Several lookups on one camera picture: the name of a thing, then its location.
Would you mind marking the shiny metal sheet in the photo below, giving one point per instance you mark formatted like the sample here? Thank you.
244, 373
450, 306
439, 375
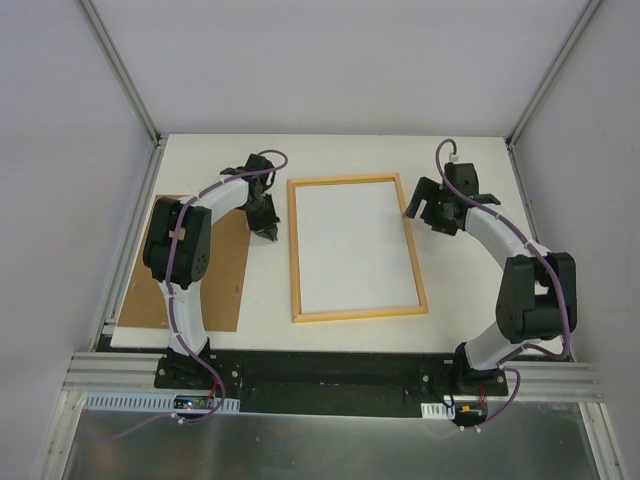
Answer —
527, 441

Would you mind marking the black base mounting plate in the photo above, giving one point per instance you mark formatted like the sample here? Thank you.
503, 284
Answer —
390, 385

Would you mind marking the yellow photo frame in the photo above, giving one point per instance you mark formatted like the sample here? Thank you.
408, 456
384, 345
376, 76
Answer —
420, 280

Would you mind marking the right aluminium corner post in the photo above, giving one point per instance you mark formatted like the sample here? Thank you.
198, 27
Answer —
564, 52

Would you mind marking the aluminium corner post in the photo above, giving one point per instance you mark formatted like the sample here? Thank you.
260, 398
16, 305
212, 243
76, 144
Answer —
118, 68
564, 52

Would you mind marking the brown cardboard backing board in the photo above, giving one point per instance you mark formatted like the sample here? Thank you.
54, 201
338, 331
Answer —
221, 286

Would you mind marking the white slotted cable duct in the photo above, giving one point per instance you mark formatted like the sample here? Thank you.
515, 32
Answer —
160, 403
438, 411

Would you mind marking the left aluminium corner post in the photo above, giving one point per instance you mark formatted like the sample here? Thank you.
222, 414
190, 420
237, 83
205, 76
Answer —
118, 68

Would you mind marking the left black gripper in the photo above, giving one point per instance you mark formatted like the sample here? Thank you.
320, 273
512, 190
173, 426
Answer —
263, 218

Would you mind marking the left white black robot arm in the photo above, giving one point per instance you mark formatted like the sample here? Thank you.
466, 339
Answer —
177, 248

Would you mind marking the right white slotted cable duct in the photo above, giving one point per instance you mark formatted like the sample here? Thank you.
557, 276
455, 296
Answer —
438, 411

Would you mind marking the left white slotted cable duct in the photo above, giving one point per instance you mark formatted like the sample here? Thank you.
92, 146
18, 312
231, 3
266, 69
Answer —
160, 403

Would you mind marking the printed street photo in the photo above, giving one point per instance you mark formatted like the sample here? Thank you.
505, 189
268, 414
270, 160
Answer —
350, 250

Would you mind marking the aluminium front rail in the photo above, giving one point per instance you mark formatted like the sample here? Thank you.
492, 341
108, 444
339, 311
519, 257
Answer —
541, 381

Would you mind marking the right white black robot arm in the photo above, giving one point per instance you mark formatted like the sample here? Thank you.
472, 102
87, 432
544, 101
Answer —
537, 296

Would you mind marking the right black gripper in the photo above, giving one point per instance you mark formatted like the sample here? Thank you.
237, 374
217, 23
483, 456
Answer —
433, 209

